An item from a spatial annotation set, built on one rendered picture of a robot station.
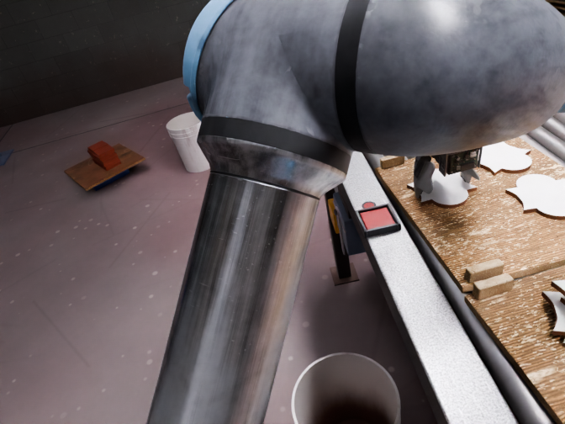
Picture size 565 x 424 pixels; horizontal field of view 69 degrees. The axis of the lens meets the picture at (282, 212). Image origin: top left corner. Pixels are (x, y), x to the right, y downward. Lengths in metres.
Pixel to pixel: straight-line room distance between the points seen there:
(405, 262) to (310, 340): 1.09
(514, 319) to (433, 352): 0.13
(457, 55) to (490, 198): 0.71
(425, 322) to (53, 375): 1.85
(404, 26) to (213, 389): 0.25
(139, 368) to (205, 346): 1.76
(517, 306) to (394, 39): 0.56
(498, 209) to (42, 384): 1.98
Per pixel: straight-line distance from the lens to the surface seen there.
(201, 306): 0.29
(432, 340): 0.70
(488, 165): 1.02
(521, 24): 0.27
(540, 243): 0.85
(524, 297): 0.75
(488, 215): 0.89
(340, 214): 1.08
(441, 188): 0.94
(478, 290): 0.72
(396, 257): 0.82
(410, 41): 0.24
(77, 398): 2.12
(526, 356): 0.69
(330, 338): 1.84
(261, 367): 0.30
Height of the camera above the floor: 1.49
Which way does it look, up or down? 36 degrees down
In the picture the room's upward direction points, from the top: 14 degrees counter-clockwise
